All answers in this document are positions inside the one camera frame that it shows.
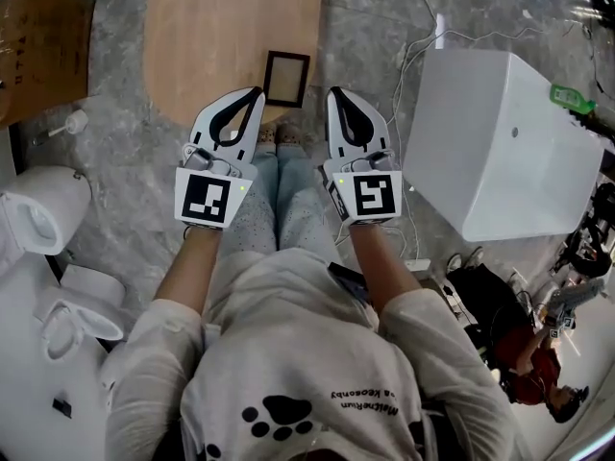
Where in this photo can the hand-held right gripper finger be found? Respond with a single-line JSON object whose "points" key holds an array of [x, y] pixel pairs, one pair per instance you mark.
{"points": [[377, 130], [332, 132]]}

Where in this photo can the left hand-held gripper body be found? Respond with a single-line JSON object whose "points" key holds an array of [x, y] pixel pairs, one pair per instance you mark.
{"points": [[206, 199]]}

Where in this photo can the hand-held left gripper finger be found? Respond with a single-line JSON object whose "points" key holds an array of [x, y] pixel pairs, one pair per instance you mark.
{"points": [[204, 123], [255, 132]]}

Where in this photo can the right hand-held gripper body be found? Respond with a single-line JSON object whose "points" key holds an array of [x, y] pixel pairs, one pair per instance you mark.
{"points": [[374, 195]]}

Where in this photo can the black picture frame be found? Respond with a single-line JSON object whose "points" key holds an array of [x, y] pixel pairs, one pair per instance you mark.
{"points": [[286, 79]]}

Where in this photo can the person's left forearm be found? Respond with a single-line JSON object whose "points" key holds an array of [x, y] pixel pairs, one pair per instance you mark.
{"points": [[185, 272]]}

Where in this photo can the person's right forearm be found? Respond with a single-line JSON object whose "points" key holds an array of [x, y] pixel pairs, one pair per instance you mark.
{"points": [[379, 267]]}

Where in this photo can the oval wooden table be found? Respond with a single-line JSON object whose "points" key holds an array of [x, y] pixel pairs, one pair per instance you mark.
{"points": [[216, 41]]}

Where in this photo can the person's left slipper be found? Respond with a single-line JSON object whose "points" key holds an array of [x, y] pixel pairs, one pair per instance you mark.
{"points": [[267, 135]]}

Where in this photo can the person's slipper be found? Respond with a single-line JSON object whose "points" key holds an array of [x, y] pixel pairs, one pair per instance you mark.
{"points": [[267, 135], [294, 135]]}

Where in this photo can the person's right slipper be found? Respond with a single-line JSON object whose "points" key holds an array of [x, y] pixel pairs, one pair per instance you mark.
{"points": [[294, 135]]}

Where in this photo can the person's light speckled trousers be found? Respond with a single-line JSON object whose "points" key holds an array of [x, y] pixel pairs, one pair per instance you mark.
{"points": [[293, 209]]}

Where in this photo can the white power strip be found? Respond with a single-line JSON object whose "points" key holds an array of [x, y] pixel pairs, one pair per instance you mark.
{"points": [[417, 265]]}

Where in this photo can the black phone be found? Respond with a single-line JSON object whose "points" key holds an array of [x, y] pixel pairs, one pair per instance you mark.
{"points": [[348, 281]]}

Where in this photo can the white bathtub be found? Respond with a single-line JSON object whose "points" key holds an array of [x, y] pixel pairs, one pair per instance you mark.
{"points": [[490, 152]]}

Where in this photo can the white toilet brush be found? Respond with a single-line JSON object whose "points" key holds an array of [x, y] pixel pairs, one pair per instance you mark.
{"points": [[74, 122]]}

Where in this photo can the white toilet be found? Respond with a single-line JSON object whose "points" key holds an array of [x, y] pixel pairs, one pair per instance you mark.
{"points": [[53, 200], [91, 300]]}

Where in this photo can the person's grey sweatshirt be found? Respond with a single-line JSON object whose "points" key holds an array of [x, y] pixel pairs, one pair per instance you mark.
{"points": [[298, 353]]}

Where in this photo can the large brown cardboard box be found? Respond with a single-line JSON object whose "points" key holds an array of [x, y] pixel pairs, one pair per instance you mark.
{"points": [[43, 51]]}

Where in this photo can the green bottle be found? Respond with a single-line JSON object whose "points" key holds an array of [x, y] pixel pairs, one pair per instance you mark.
{"points": [[569, 98]]}

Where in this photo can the small black bracket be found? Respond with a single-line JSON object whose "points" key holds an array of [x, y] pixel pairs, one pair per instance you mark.
{"points": [[61, 407]]}

